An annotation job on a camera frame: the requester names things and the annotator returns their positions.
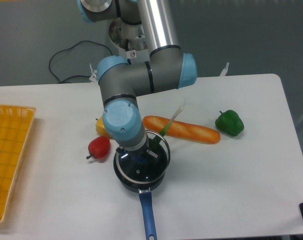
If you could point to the yellow bell pepper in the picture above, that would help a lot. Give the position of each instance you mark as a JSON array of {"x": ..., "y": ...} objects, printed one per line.
[{"x": 100, "y": 128}]

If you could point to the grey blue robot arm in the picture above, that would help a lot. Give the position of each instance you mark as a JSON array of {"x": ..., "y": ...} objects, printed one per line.
[{"x": 122, "y": 82}]

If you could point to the green bell pepper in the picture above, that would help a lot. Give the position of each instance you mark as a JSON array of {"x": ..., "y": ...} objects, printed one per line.
[{"x": 230, "y": 123}]

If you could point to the green onion stalk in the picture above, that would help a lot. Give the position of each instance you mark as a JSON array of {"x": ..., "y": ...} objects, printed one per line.
[{"x": 156, "y": 140}]

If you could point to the glass pot lid blue knob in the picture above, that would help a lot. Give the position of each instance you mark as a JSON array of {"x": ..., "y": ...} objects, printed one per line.
[{"x": 144, "y": 173}]

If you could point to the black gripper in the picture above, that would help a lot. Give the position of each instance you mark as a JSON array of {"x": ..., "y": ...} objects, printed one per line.
[{"x": 140, "y": 155}]

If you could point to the red bell pepper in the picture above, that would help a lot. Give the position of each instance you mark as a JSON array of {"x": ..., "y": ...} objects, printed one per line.
[{"x": 99, "y": 148}]

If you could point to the dark saucepan blue handle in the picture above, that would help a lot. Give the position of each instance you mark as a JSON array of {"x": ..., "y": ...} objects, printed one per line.
[{"x": 145, "y": 196}]

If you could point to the yellow woven basket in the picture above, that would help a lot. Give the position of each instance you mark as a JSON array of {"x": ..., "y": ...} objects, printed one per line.
[{"x": 15, "y": 125}]

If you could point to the orange baguette bread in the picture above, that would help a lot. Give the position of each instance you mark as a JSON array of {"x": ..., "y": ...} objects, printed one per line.
[{"x": 182, "y": 130}]

